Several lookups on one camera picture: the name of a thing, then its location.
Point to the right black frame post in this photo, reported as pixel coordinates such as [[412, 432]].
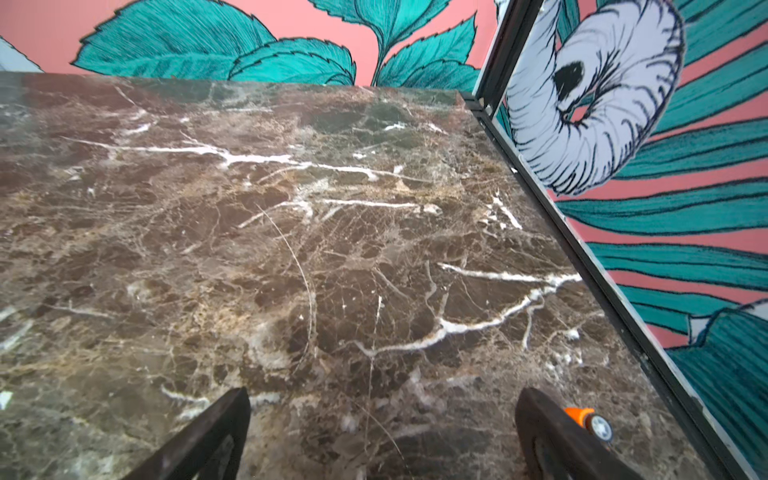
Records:
[[515, 23]]

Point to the orange toy car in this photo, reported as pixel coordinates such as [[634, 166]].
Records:
[[594, 423]]

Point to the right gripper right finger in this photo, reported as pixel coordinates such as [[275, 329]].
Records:
[[555, 447]]

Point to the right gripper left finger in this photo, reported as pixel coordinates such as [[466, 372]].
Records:
[[209, 447]]

